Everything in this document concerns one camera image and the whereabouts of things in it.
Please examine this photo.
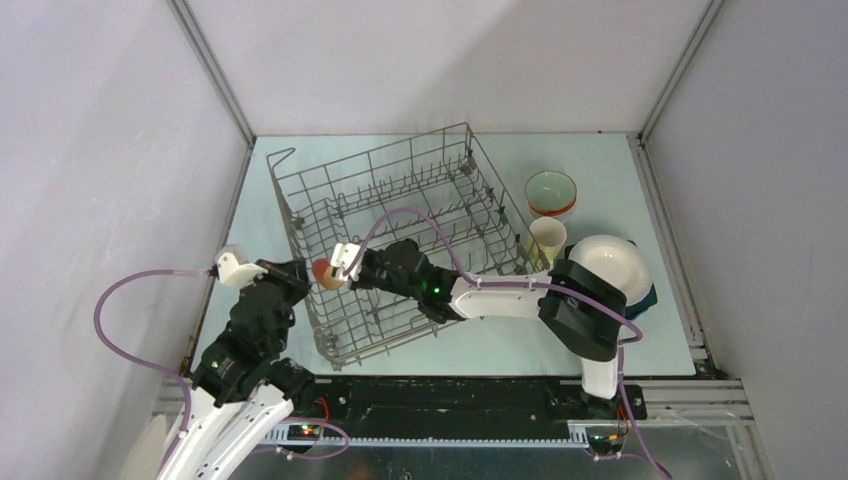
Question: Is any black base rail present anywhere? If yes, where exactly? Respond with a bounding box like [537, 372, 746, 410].
[294, 375, 647, 444]

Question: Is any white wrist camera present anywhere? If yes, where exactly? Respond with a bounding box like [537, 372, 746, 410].
[211, 244, 268, 290]
[329, 243, 363, 281]

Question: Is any pale green cup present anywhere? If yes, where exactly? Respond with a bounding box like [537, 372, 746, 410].
[524, 170, 577, 209]

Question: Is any small orange cup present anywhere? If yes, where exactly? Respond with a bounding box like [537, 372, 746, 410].
[311, 258, 346, 291]

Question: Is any dark teal plate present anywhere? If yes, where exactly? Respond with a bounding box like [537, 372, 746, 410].
[625, 284, 658, 322]

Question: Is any orange bowl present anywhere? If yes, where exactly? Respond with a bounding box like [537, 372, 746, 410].
[528, 202, 576, 218]

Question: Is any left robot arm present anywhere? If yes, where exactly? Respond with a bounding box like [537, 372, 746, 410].
[158, 253, 316, 479]

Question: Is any white plate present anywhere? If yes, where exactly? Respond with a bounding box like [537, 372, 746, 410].
[567, 234, 653, 306]

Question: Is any yellow mug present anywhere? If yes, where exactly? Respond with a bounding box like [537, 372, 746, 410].
[525, 217, 567, 268]

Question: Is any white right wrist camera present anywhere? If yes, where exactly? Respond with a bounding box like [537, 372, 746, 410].
[329, 243, 363, 281]

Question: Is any grey wire dish rack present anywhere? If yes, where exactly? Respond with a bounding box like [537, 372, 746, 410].
[266, 123, 543, 371]

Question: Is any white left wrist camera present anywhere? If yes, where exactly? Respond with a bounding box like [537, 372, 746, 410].
[211, 244, 268, 290]

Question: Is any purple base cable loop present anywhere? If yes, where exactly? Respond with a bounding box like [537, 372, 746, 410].
[264, 414, 351, 462]

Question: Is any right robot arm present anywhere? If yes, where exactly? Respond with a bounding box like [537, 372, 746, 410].
[330, 235, 656, 418]

